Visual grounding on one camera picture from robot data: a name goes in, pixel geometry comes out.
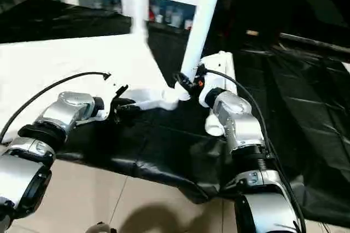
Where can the white plastic table top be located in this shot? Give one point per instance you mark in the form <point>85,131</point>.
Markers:
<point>68,58</point>

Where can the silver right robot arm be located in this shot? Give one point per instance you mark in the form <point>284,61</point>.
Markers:
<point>240,123</point>

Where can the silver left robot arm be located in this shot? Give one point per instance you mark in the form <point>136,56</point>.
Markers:
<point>68,110</point>

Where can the small yellow label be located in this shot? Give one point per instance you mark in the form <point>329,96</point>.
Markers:
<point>252,32</point>

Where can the black plastic mat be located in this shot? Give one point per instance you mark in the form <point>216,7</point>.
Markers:
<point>300,107</point>

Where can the grey robot lower body part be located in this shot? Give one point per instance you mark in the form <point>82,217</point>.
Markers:
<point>101,228</point>

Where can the black flat screen television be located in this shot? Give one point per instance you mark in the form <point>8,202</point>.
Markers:
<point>314,43</point>

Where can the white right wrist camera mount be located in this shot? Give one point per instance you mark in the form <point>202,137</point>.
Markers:
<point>216,80</point>

